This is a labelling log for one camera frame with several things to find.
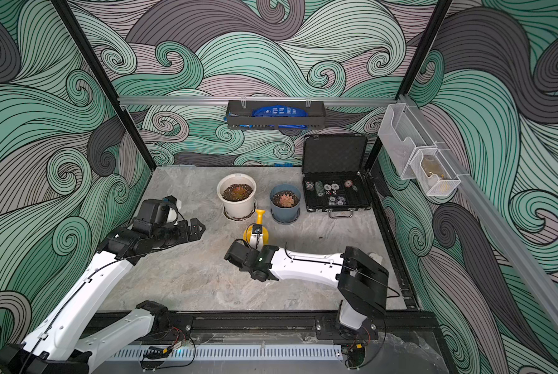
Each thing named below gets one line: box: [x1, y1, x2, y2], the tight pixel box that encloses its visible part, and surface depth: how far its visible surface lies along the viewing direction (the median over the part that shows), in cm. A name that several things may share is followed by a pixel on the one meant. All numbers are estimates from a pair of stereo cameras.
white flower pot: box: [216, 172, 257, 219], surface depth 100 cm
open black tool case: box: [301, 134, 371, 219], surface depth 109 cm
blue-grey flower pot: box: [269, 183, 302, 224], surface depth 99 cm
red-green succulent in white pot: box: [227, 183, 253, 202], surface depth 100 cm
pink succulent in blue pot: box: [279, 193, 295, 208], surface depth 97 cm
